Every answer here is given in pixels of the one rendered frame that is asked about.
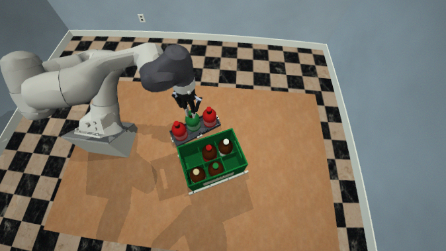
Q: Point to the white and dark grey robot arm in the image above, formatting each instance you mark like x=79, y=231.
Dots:
x=93, y=74

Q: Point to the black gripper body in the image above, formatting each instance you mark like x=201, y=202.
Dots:
x=187, y=96

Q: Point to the brown bottle with green cap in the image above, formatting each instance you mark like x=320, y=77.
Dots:
x=215, y=169

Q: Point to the brown bottle with red cap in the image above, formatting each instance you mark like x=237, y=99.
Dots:
x=209, y=152

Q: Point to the red bottle with pink label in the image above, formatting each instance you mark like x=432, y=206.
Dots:
x=179, y=131
x=209, y=117

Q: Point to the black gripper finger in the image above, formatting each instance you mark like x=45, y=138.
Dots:
x=180, y=101
x=194, y=108

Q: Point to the green bottle with light green label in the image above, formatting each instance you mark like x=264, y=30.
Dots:
x=193, y=124

